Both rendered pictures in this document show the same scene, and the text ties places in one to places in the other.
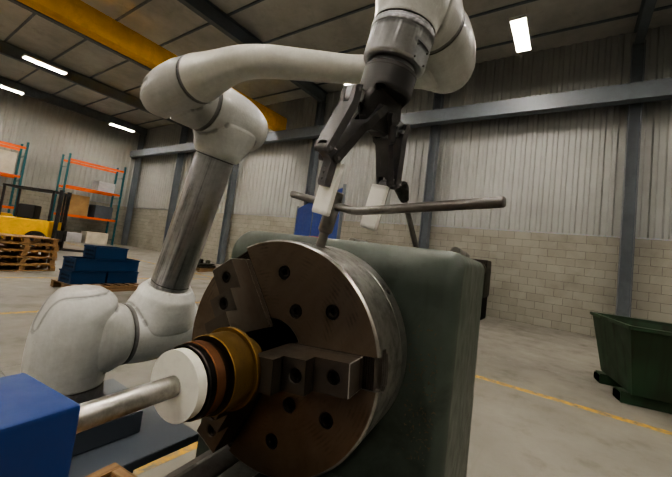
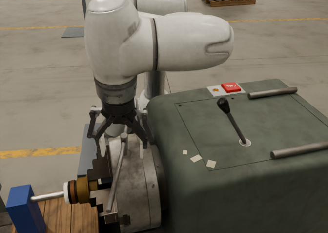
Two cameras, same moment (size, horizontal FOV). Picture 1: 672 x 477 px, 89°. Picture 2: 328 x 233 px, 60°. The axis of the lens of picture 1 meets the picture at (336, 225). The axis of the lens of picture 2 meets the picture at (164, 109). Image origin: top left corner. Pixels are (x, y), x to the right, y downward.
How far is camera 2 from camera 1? 0.81 m
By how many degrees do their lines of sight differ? 60
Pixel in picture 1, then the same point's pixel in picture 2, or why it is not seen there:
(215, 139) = not seen: hidden behind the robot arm
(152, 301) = (143, 104)
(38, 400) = (22, 198)
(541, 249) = not seen: outside the picture
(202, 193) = not seen: hidden behind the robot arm
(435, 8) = (108, 78)
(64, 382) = (112, 132)
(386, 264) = (168, 166)
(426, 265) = (175, 181)
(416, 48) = (107, 98)
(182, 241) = (148, 79)
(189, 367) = (64, 192)
